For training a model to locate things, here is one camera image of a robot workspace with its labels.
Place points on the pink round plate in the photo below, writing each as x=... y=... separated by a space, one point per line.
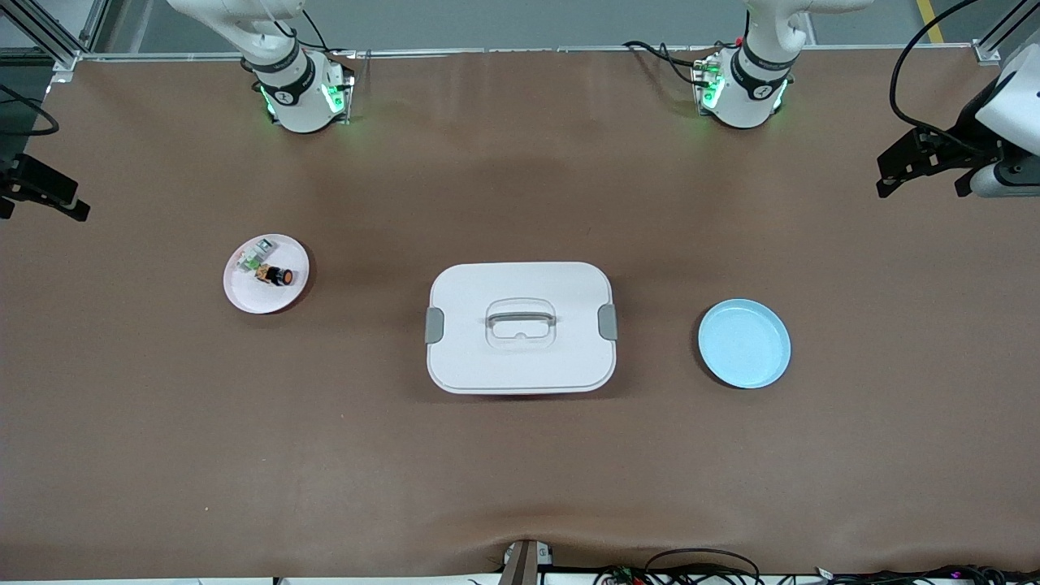
x=276 y=301

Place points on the aluminium frame profile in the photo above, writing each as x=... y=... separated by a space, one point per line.
x=71 y=58
x=987 y=53

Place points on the green white switch block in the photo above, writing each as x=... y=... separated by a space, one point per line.
x=256 y=260

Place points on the light blue round plate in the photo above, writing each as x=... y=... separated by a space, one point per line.
x=743 y=345

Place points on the white lidded box grey latches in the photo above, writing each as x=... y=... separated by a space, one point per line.
x=520 y=366

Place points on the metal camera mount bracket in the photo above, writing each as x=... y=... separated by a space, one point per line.
x=524 y=565

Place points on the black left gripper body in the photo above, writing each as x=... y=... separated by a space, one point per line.
x=964 y=136

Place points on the metal table edge rail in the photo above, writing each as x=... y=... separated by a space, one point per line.
x=520 y=50

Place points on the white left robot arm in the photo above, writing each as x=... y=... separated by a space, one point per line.
x=751 y=81

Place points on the orange black push-button switch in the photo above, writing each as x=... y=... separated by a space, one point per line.
x=280 y=277

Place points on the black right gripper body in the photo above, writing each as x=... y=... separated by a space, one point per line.
x=18 y=175

